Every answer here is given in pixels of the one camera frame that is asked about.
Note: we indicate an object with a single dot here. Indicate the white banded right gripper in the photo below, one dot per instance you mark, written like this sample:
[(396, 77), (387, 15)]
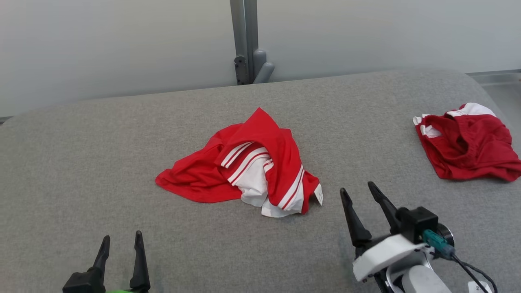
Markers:
[(386, 254)]

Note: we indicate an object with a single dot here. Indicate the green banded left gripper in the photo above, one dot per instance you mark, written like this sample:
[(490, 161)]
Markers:
[(83, 284)]

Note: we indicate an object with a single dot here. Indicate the red shorts with white stripe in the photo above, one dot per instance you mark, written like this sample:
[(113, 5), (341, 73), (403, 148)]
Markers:
[(472, 150)]

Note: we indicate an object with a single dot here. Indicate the red and white jersey shirt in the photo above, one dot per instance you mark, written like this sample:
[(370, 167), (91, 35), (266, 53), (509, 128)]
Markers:
[(260, 134)]

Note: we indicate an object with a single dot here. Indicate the grey wall base rail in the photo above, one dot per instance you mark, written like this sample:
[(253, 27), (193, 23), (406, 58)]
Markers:
[(496, 77)]

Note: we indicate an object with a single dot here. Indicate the dark grey hinge bracket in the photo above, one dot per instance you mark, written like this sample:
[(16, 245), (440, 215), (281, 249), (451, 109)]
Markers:
[(241, 71)]

